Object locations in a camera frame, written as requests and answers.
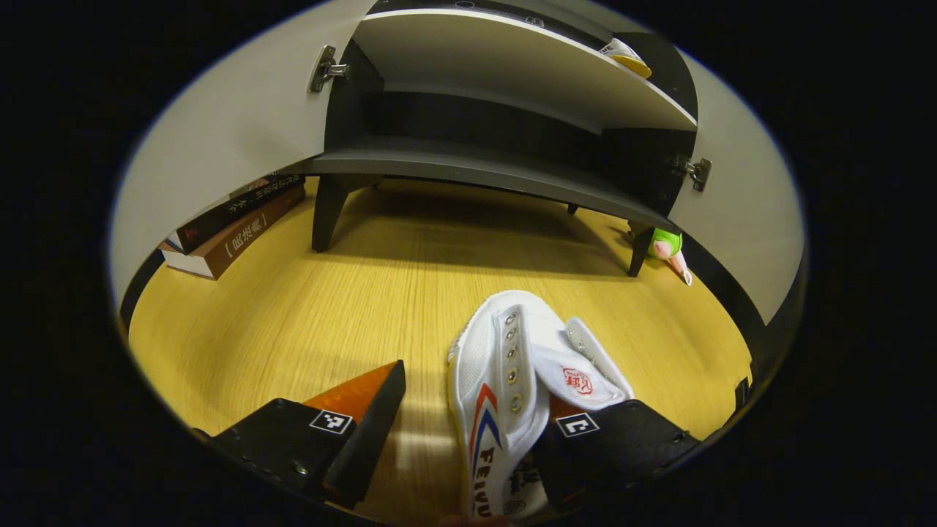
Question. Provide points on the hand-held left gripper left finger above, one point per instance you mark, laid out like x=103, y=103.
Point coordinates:
x=370, y=439

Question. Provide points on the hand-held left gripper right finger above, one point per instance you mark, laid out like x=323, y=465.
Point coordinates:
x=622, y=439

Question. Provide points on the white and grey shoe cabinet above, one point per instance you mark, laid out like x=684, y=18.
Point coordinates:
x=512, y=66

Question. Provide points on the green and pink toy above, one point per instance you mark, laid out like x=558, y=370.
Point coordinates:
x=662, y=240

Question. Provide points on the white shoe cabinet door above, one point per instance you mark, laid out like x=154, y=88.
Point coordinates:
x=747, y=205
x=241, y=124

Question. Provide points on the white canvas shoe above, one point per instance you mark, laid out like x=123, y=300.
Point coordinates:
x=505, y=351
x=626, y=57

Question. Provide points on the black book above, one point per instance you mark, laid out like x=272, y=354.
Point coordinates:
x=227, y=214

